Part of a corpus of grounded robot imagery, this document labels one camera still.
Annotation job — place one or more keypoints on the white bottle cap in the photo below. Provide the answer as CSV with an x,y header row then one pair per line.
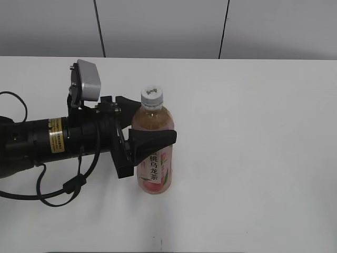
x,y
152,95

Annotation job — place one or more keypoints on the peach oolong tea bottle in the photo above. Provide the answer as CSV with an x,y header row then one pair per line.
x,y
154,174

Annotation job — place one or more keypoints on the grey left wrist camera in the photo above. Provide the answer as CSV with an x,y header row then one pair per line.
x,y
85,83

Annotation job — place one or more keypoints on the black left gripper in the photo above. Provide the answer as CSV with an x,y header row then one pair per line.
x,y
99,129

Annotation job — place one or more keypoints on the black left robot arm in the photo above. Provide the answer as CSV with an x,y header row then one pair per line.
x,y
24,145

